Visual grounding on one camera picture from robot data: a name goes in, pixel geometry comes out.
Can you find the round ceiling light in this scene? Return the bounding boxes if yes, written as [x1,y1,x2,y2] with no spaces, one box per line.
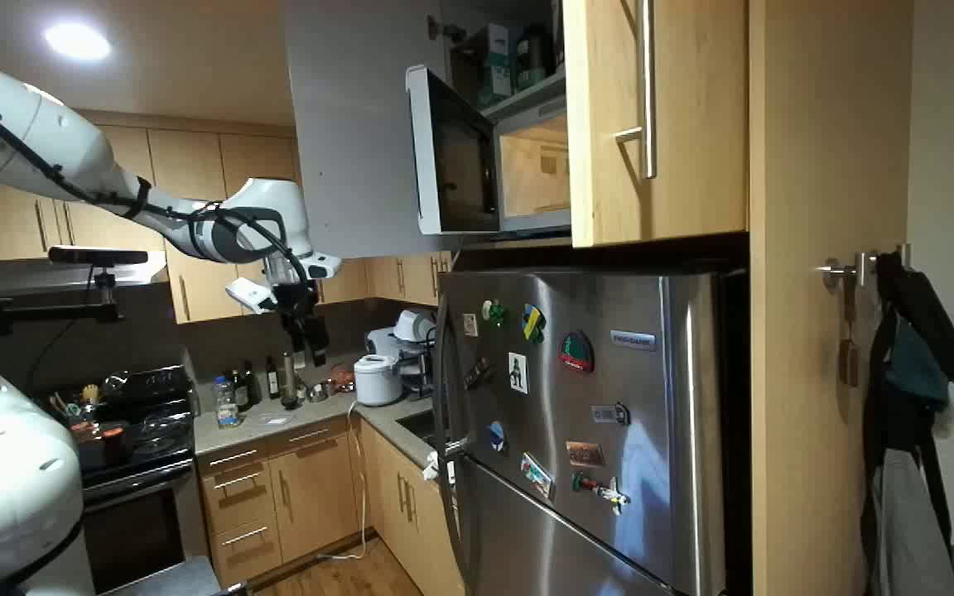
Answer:
[40,14,120,67]

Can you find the wooden upper kitchen cabinets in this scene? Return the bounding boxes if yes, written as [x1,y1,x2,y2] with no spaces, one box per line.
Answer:
[0,110,459,332]

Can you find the white microwave oven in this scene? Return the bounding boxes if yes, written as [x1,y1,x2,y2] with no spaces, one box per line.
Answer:
[401,61,502,243]

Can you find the grey kitchen countertop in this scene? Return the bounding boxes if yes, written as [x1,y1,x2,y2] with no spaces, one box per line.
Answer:
[189,389,445,470]

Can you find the black stereo camera bar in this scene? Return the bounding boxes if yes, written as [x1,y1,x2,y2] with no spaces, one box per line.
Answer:
[48,243,153,269]

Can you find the blue landscape magnet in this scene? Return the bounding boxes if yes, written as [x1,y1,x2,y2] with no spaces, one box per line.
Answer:
[515,450,559,502]

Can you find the black kitchen stove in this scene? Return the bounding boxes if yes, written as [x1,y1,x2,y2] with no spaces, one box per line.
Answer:
[48,361,214,596]

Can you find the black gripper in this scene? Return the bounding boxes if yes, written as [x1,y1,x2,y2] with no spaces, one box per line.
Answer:
[273,283,331,368]

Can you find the wooden cabinet door grey inside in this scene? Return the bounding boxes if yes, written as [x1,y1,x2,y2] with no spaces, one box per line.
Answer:
[559,0,752,253]
[282,0,462,266]

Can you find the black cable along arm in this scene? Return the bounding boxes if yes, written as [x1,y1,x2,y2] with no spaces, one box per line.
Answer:
[0,83,322,293]

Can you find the brown fridge magnet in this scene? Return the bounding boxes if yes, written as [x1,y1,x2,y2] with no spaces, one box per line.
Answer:
[563,437,610,470]

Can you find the wooden kitchen cabinets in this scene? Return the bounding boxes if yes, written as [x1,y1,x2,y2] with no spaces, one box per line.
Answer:
[0,110,459,332]
[193,411,472,596]

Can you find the blue strip magnet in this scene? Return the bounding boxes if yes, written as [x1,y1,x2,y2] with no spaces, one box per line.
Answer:
[607,325,663,352]

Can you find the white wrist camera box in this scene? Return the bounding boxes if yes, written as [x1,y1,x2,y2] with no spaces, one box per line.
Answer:
[221,276,282,318]

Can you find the yellow blue fridge magnet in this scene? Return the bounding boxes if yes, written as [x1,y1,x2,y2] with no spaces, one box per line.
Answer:
[516,301,551,349]

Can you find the round red green magnet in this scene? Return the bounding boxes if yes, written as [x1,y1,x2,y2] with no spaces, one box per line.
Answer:
[556,328,599,378]

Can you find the small clear jar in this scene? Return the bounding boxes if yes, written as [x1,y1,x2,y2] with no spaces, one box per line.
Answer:
[214,374,247,432]

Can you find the white rice cooker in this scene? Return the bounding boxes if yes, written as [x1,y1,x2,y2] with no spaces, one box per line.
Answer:
[352,352,409,411]

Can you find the grey fridge magnet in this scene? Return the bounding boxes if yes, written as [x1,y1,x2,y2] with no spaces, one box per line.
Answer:
[586,402,635,432]

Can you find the silver door lever handle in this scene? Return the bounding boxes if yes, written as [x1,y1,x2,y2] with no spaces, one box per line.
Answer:
[811,245,914,296]

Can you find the teal hanging bag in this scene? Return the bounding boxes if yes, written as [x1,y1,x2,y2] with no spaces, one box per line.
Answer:
[886,314,954,405]

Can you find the small white appliance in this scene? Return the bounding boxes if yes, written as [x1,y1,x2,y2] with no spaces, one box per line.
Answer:
[364,325,405,363]

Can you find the white photo magnet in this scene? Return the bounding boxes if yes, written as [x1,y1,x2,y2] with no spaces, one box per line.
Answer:
[503,349,534,396]

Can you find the stainless steel fridge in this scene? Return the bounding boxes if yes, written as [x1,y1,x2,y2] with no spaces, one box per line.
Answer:
[428,261,752,596]

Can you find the green fridge magnet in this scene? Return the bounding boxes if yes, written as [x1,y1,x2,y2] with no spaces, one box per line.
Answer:
[480,297,515,333]

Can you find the steel bar cabinet handle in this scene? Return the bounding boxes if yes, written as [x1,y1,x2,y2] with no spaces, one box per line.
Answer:
[614,0,660,183]

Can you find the black wire dish rack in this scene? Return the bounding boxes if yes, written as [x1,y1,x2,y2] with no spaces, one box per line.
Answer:
[392,333,442,396]

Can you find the dark container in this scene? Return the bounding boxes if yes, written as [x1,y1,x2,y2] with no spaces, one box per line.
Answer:
[515,25,556,94]

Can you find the tall glass bottle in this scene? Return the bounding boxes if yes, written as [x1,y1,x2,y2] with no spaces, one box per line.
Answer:
[280,349,304,413]

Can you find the white pot on rack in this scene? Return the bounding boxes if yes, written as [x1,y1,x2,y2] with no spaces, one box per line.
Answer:
[392,308,439,349]

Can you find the wooden cabinet carcass grey inside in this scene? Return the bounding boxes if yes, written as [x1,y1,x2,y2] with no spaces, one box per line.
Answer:
[432,0,574,261]

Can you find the wooden lower kitchen cabinets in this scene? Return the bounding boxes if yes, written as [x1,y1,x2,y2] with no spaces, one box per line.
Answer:
[193,411,472,596]

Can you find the airplane shaped magnet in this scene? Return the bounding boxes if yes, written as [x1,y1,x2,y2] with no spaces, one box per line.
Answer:
[566,470,635,513]

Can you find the grey hanging cloth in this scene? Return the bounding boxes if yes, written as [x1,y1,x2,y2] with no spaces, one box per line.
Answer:
[869,444,954,596]

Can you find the dark cooking pot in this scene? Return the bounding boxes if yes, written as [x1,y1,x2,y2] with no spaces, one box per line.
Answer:
[71,417,137,470]

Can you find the black hanging jacket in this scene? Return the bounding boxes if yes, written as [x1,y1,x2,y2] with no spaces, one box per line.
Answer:
[861,245,954,596]

